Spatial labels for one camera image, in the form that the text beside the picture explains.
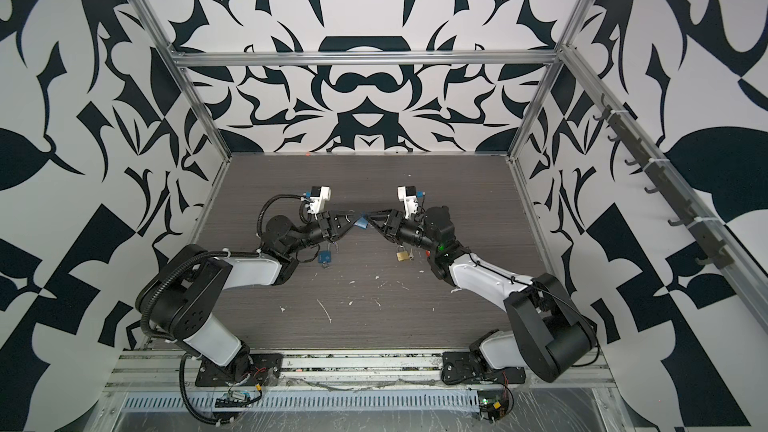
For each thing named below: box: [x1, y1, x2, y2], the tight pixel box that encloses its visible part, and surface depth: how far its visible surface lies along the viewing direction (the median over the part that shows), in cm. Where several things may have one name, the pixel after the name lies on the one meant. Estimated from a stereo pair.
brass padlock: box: [396, 245, 409, 262], surface depth 96 cm
